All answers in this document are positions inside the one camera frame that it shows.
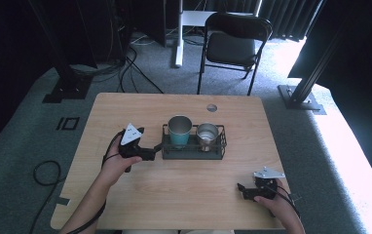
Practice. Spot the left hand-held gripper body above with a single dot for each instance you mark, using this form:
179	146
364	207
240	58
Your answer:
131	134

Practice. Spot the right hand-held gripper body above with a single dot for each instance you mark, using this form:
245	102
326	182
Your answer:
267	188

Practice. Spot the teal metal cup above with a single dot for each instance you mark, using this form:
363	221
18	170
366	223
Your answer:
179	138

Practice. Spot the steel cup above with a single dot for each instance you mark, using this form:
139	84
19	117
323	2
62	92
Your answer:
207	138

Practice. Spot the person's right hand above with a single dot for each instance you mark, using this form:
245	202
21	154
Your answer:
279	205

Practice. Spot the person's left hand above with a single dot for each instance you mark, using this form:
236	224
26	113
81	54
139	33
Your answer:
116	166

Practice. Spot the black floor tape bar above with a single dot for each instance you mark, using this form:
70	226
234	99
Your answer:
60	124

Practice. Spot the black metal stand with base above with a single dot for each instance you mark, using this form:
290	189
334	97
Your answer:
67	87

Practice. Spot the grey tape piece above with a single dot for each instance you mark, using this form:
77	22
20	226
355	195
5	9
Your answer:
63	201

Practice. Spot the slanted black metal stand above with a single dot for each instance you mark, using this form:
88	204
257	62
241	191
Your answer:
304	87

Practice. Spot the black folding chair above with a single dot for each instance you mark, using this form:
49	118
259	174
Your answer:
231	48

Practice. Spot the dark side curtain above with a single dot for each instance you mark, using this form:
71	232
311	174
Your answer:
362	81

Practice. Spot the dark pleated curtain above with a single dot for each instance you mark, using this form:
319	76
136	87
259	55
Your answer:
288	19

